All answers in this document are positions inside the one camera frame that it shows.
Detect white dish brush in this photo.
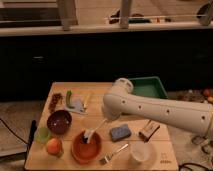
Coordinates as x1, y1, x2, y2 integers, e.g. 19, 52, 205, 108
83, 119, 106, 144

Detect blue sponge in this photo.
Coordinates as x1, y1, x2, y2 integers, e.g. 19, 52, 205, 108
110, 124, 131, 142

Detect orange fruit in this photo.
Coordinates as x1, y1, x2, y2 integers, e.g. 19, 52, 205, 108
46, 138, 62, 155

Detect green plastic tray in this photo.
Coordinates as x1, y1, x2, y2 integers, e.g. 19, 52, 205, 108
130, 76, 168, 99

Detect translucent white cup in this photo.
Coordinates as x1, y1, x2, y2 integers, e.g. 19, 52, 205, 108
130, 141, 152, 163

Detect red chili peppers bunch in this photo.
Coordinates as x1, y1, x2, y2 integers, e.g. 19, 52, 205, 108
48, 93, 62, 113

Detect silver fork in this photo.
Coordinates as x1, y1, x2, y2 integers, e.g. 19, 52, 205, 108
99, 143, 129, 165

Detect dark maroon bowl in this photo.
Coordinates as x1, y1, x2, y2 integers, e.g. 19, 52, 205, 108
47, 110, 72, 135

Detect brown wooden block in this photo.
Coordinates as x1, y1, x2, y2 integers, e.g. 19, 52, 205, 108
139, 120, 160, 142

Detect red-orange bowl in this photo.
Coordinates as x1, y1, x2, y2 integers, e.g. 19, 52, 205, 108
71, 132, 102, 164

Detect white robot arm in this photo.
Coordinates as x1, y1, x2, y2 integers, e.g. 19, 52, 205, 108
102, 78, 213, 140

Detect green plastic cup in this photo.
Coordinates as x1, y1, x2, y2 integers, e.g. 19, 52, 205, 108
34, 127, 51, 144

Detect green pepper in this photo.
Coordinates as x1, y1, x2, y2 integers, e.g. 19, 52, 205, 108
66, 90, 74, 108

